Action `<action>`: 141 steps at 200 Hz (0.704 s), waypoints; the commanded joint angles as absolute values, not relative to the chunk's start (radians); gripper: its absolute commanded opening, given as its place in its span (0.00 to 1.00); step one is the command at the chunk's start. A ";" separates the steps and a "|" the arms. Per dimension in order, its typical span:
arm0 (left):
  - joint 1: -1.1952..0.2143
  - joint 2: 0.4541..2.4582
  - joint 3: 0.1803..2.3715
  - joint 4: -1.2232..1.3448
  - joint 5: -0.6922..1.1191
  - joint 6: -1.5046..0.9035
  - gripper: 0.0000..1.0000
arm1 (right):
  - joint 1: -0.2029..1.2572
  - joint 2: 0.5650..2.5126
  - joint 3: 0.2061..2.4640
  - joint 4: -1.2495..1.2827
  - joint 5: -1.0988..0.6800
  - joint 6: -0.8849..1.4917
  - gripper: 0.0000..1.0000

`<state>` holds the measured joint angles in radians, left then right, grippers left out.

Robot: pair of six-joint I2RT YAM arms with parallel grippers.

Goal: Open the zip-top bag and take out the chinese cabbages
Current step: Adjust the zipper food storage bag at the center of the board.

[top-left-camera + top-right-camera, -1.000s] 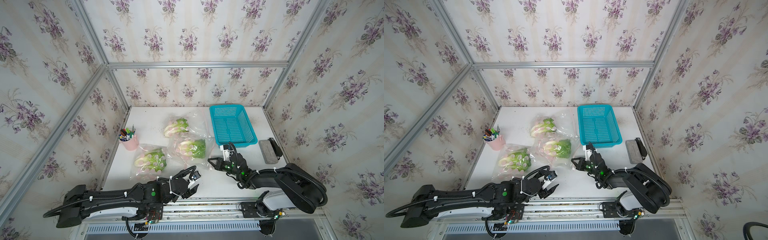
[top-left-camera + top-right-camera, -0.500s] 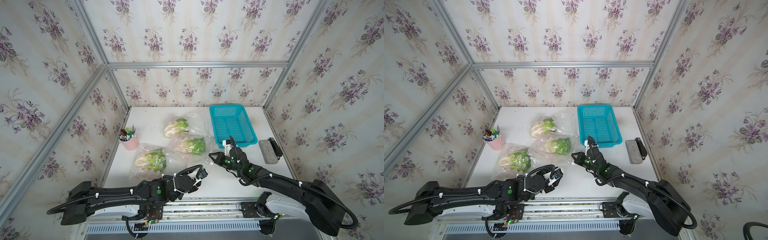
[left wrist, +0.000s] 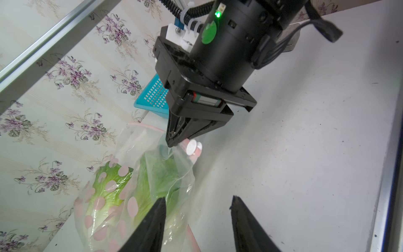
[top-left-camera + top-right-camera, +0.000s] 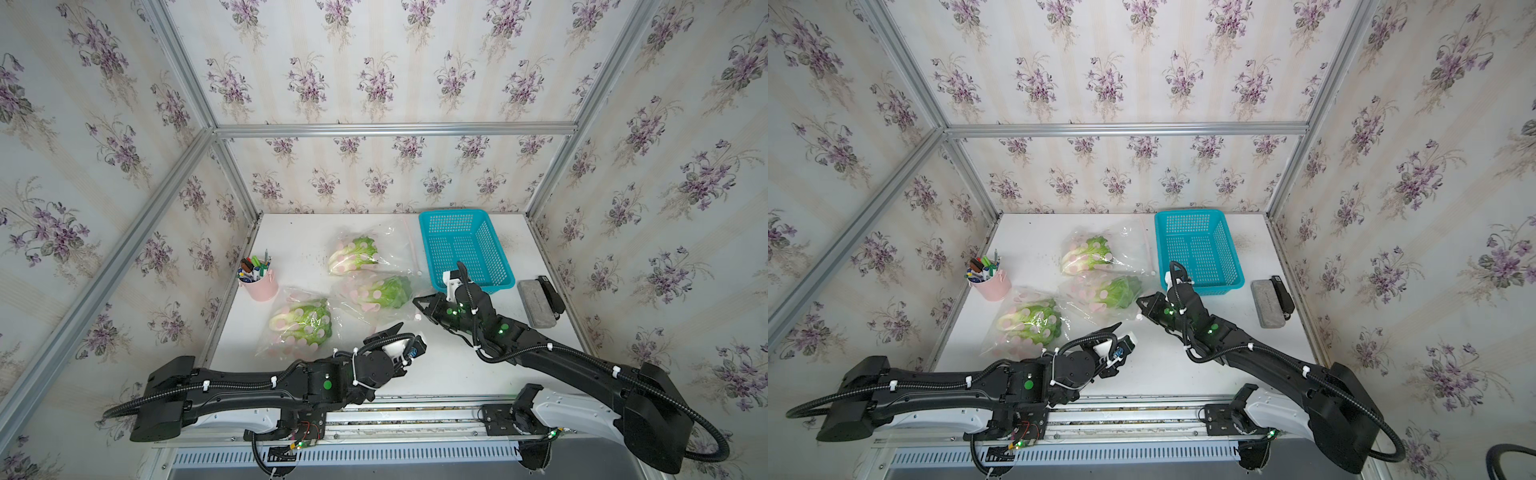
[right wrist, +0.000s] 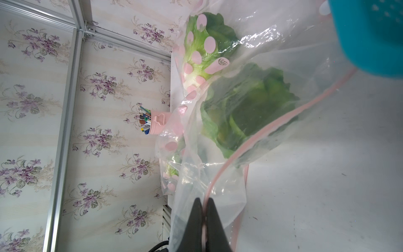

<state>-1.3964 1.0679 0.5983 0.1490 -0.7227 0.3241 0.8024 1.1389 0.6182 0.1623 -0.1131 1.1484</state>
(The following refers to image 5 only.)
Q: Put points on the coloured pens bundle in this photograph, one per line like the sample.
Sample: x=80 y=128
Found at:
x=145 y=120

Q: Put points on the teal plastic basket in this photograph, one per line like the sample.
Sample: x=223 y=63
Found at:
x=371 y=34

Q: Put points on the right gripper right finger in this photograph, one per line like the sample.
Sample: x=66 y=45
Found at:
x=216 y=240

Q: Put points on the bagged cabbage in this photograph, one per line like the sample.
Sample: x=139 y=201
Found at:
x=208 y=47
x=174 y=164

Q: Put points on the clear zip-top bag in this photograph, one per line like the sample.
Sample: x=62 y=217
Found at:
x=233 y=12
x=297 y=37
x=170 y=148

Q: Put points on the near bagged cabbage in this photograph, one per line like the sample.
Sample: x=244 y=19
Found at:
x=174 y=164

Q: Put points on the green chinese cabbage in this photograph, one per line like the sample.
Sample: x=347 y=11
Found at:
x=238 y=107

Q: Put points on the far bagged cabbage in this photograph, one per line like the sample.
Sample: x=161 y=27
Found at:
x=208 y=47

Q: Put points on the pink pen cup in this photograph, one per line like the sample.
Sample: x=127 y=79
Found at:
x=158 y=121

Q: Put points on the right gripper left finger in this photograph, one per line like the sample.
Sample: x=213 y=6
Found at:
x=191 y=241

